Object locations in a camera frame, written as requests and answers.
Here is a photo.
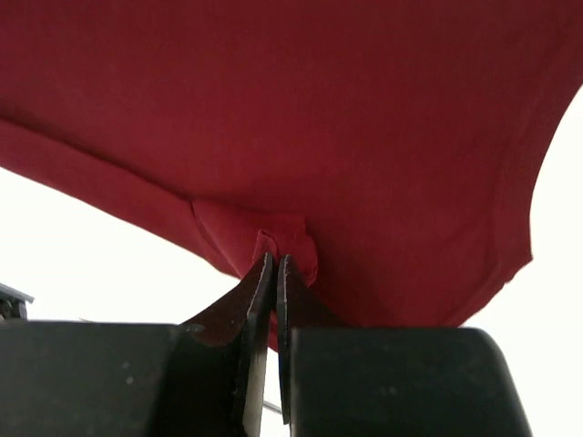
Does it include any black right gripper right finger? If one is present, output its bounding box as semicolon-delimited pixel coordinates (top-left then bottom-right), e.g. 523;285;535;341
276;257;531;437

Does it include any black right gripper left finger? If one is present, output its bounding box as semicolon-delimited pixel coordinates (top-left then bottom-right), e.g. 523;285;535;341
1;254;273;436

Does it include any dark red t shirt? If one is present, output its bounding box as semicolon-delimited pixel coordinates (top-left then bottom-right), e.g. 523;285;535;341
1;1;582;327

